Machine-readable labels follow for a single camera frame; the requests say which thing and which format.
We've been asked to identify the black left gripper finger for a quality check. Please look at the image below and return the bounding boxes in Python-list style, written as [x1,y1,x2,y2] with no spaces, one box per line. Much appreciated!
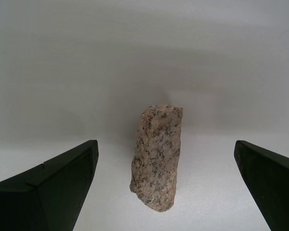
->
[234,140,289,231]
[0,140,99,231]

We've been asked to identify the pinkish speckled granite rock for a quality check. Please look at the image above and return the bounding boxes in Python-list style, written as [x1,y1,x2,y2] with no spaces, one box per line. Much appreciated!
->
[129,103,184,213]

